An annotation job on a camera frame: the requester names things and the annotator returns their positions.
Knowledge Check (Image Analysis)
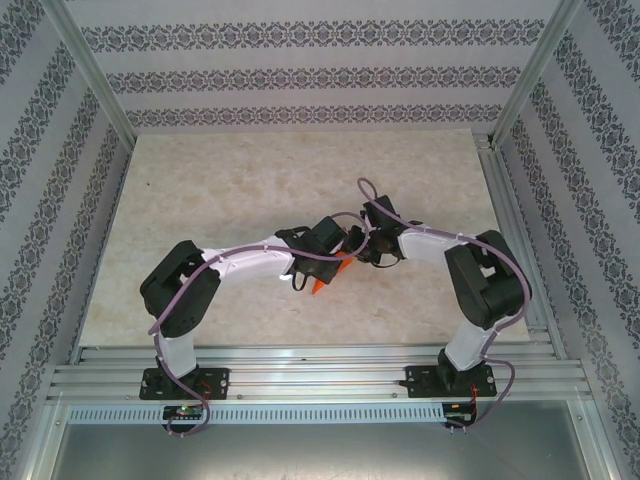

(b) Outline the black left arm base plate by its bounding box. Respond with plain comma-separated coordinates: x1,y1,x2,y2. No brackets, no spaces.
138,367,230,401

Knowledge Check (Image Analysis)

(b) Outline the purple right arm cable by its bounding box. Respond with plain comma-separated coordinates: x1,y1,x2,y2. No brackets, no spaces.
357,177,532,435

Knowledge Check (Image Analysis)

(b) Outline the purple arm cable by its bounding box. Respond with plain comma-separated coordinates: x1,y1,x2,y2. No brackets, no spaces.
148,210,374,439
357,177,532,435

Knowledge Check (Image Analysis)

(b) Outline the slotted grey cable duct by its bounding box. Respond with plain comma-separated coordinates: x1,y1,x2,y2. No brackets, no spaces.
67,403,446,426

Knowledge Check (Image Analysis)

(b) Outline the aluminium side rail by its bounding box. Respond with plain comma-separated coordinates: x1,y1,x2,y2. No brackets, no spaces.
472,132,569,359

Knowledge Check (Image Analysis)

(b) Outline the orange paper sheet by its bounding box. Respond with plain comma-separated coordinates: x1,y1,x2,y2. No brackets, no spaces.
312,252,357,298

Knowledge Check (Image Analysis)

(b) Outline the aluminium corner post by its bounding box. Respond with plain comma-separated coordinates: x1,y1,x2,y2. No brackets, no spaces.
42,0,137,147
489,0,584,149

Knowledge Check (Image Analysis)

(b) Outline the aluminium mounting rail frame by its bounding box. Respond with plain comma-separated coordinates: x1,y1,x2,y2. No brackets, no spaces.
45,342,594,404

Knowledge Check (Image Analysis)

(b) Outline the grey sheet metal panel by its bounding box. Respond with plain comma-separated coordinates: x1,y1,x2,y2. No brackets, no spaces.
49,423,596,480

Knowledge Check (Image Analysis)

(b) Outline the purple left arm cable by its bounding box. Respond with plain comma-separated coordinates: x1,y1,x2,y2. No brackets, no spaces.
148,210,374,439

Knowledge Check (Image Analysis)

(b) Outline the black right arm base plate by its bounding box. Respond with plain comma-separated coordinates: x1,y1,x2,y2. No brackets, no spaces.
405,364,497,400

